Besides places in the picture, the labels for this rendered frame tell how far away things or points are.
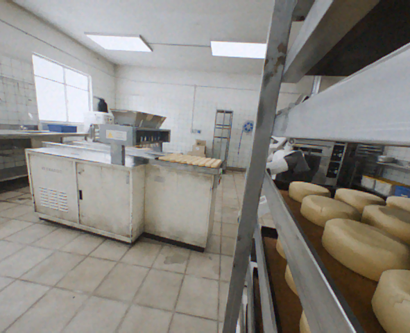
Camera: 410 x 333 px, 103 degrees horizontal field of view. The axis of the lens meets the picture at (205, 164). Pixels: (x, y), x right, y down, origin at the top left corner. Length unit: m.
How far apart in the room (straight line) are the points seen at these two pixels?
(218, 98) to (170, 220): 4.44
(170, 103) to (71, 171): 4.28
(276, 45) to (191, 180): 1.32
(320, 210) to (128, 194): 1.57
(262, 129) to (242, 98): 5.28
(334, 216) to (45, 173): 2.35
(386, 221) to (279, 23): 0.28
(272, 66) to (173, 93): 5.57
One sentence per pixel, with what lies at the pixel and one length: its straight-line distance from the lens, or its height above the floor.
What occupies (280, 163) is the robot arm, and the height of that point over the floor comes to 1.05.
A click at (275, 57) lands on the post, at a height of 1.33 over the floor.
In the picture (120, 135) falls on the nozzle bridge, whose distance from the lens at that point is 1.57.
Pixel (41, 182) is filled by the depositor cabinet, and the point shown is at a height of 0.51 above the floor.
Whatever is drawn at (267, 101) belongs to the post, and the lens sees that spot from 0.30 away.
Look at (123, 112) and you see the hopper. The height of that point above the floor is 1.29.
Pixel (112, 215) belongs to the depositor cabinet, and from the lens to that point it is 1.87.
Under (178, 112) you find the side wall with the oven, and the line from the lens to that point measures 5.69.
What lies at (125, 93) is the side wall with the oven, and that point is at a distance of 6.51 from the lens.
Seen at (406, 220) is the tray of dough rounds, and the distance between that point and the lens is 0.25.
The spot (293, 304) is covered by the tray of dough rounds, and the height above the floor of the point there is 1.04.
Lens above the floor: 1.21
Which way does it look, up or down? 12 degrees down
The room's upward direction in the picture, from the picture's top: 6 degrees clockwise
